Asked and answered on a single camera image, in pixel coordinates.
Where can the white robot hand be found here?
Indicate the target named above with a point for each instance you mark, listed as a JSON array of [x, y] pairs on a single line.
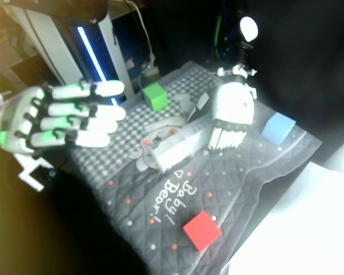
[[63, 123], [232, 103]]

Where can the blue cube block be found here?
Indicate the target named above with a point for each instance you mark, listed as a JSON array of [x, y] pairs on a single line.
[[278, 127]]

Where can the white cabinet with blue light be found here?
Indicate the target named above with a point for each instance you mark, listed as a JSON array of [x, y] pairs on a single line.
[[54, 48]]

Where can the green cube block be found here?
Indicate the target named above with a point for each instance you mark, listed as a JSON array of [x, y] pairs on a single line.
[[155, 97]]

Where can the white power plug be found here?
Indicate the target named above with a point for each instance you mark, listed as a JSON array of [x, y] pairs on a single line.
[[151, 73]]

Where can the grey quilt with bear print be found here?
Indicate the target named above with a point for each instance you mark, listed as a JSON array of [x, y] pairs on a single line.
[[189, 194]]

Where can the red cube block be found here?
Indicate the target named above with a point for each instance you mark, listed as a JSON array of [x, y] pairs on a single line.
[[202, 230]]

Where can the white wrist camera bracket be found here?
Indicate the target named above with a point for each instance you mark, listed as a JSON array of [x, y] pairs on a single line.
[[31, 169]]

